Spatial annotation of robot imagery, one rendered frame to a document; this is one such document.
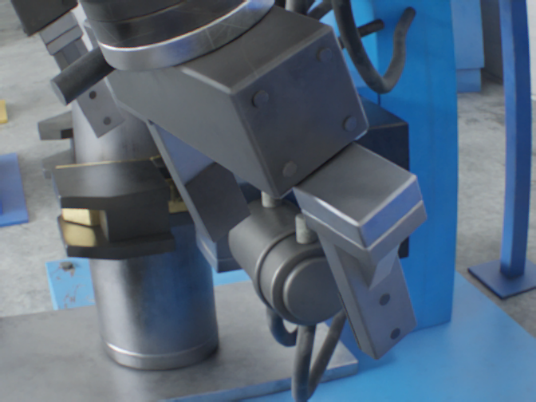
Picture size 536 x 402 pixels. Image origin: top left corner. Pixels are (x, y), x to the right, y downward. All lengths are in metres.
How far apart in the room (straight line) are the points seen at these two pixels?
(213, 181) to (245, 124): 0.16
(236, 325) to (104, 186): 0.50
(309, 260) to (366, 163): 0.74
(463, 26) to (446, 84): 2.26
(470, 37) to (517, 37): 1.86
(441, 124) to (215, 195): 1.14
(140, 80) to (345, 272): 0.12
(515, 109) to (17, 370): 1.22
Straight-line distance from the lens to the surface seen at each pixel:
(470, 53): 3.89
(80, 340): 1.72
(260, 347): 1.66
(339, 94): 0.35
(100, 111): 0.70
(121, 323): 1.57
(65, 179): 1.39
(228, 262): 1.26
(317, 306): 1.11
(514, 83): 2.04
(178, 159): 0.48
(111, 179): 1.36
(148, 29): 0.34
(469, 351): 1.68
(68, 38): 0.67
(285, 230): 1.12
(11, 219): 2.77
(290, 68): 0.33
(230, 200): 0.50
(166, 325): 1.56
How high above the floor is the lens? 0.97
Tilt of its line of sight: 21 degrees down
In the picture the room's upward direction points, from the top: 3 degrees counter-clockwise
